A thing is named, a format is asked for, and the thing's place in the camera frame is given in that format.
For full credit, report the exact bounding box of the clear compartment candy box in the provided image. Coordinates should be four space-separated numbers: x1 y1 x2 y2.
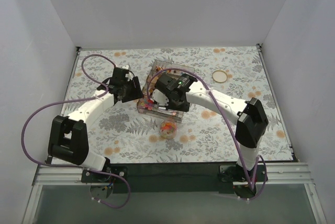
137 59 195 123

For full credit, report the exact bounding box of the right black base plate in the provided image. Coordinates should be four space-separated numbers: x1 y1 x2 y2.
218 165 268 201

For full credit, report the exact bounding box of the floral patterned table mat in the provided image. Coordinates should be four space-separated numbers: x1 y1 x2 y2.
66 47 293 163

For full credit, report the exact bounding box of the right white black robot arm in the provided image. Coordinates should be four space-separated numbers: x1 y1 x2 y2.
152 73 269 182

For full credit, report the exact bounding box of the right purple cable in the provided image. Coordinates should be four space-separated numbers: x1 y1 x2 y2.
146 68 268 201

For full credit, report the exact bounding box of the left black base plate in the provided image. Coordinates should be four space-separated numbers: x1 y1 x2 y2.
81 162 128 183

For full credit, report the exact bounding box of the round wooden jar lid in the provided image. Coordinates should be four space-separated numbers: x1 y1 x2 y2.
212 70 228 83

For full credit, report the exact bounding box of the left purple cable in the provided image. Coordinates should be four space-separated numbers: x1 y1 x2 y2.
20 54 131 209

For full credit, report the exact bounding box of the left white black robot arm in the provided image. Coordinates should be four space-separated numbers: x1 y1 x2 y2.
48 65 143 182

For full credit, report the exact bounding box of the aluminium frame rail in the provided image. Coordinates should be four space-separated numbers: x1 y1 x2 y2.
30 162 327 223

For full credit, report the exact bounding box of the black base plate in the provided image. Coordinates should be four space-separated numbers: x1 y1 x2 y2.
218 165 268 201
81 162 128 183

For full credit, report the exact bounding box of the purple cable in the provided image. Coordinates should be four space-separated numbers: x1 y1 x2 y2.
20 54 131 209
146 68 268 201

